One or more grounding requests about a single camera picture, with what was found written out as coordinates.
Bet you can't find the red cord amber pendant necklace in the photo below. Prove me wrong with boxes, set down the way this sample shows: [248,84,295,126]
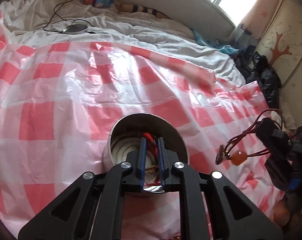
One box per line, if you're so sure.
[215,108,283,166]

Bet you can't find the red beaded bracelet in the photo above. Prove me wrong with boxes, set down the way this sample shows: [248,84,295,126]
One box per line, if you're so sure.
[141,132,159,156]

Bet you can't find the right hand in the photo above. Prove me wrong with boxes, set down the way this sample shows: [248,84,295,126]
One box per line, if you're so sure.
[273,198,302,229]

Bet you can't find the black jacket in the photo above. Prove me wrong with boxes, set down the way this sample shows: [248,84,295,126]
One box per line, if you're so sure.
[234,46,282,109]

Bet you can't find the round silver metal tin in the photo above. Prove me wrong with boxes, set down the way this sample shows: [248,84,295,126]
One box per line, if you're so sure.
[103,113,190,197]

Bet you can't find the wardrobe with tree decal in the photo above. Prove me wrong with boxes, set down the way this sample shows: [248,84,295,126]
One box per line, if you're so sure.
[256,0,302,126]

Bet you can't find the blue plastic bag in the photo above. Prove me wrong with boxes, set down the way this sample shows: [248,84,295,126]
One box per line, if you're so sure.
[191,29,238,57]

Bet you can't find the pink cartoon curtain right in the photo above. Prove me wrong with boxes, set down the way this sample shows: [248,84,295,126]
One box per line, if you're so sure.
[232,0,280,45]

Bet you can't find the red white checkered plastic sheet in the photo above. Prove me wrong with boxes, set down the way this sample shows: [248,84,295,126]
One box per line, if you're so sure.
[0,12,283,236]

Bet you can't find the round grey charging device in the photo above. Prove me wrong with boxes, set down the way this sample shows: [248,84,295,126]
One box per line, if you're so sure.
[61,24,88,35]

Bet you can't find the striped pillow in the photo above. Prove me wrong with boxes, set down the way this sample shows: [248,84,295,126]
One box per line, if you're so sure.
[114,1,170,19]

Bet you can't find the white striped bed quilt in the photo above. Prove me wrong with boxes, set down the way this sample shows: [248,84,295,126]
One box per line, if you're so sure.
[0,0,245,87]

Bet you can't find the black charging cable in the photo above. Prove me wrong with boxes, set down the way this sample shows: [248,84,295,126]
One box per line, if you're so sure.
[43,0,97,34]

